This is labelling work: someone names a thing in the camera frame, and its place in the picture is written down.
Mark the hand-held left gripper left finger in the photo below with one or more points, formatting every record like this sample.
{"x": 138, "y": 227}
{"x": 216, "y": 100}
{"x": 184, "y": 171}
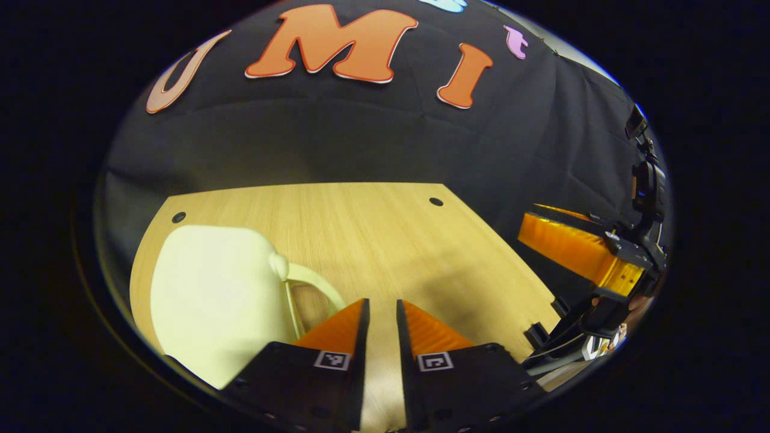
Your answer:
{"x": 360, "y": 343}

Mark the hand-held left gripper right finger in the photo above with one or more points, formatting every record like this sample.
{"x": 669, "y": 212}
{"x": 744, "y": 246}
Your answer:
{"x": 406, "y": 349}

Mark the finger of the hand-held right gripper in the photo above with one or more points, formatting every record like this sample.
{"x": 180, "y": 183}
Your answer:
{"x": 571, "y": 249}
{"x": 565, "y": 213}

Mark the black table edge bracket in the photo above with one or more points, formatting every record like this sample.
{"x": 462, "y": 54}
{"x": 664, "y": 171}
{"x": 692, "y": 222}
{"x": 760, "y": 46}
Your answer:
{"x": 560, "y": 307}
{"x": 537, "y": 334}

